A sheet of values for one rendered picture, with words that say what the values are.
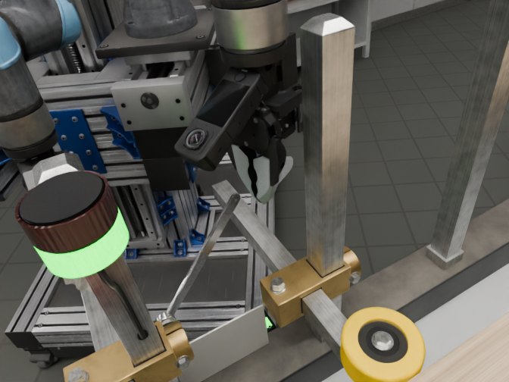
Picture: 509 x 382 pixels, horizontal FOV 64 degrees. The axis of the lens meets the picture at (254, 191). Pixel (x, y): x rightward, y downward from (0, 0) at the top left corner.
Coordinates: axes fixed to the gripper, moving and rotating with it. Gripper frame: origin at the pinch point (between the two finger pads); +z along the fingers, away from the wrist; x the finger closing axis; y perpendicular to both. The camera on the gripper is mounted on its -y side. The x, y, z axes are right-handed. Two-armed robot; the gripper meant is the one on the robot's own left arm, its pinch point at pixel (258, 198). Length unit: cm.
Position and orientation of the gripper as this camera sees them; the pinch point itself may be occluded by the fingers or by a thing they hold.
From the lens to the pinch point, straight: 54.0
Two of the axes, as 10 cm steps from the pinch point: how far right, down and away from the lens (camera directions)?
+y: 6.6, -5.2, 5.4
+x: -7.5, -3.5, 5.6
